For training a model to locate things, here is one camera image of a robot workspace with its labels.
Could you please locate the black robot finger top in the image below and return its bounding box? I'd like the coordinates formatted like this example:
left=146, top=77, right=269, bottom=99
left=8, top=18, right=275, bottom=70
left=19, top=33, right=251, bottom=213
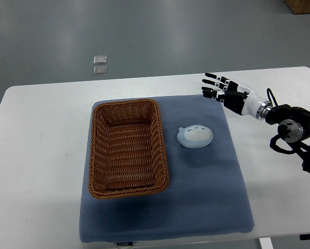
left=205, top=73, right=230, bottom=84

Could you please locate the brown wooden box corner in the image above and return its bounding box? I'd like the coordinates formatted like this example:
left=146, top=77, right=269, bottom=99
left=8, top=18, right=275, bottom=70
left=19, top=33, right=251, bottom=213
left=285, top=0, right=310, bottom=15

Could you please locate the blue fabric mat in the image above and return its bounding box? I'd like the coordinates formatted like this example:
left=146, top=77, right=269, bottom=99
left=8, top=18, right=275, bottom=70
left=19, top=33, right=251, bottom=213
left=79, top=95, right=254, bottom=243

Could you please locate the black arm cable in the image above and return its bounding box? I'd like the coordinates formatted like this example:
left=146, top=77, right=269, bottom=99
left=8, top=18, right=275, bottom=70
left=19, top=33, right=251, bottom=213
left=266, top=88, right=280, bottom=107

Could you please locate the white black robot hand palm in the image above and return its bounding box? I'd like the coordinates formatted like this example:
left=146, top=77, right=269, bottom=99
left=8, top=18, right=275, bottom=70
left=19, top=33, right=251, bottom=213
left=222, top=80, right=273, bottom=120

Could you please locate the blue white plush toy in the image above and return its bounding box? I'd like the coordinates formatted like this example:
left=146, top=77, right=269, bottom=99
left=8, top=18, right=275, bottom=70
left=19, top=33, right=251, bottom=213
left=177, top=124, right=213, bottom=149

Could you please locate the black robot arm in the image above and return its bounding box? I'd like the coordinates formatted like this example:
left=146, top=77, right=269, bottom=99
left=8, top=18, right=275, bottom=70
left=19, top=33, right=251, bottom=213
left=202, top=73, right=310, bottom=174

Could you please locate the black robot finger second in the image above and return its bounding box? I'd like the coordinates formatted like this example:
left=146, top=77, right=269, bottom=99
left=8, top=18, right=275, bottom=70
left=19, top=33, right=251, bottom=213
left=202, top=79, right=228, bottom=90

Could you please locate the black robot finger lowest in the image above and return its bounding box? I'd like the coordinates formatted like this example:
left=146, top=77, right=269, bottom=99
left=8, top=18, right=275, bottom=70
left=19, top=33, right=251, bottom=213
left=203, top=90, right=224, bottom=102

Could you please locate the black robot finger third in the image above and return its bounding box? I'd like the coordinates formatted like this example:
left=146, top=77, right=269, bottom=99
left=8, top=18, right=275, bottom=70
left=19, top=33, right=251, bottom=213
left=201, top=87, right=225, bottom=95

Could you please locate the upper metal floor plate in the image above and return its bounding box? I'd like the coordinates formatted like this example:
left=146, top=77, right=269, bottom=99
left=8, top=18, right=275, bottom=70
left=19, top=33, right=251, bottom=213
left=93, top=55, right=107, bottom=65

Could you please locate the white table leg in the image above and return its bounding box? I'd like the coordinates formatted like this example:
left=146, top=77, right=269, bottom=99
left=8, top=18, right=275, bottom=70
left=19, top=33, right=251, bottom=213
left=259, top=237, right=274, bottom=249

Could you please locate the brown wicker basket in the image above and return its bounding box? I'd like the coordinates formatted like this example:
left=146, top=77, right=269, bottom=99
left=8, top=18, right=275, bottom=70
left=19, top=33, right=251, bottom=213
left=88, top=99, right=169, bottom=199

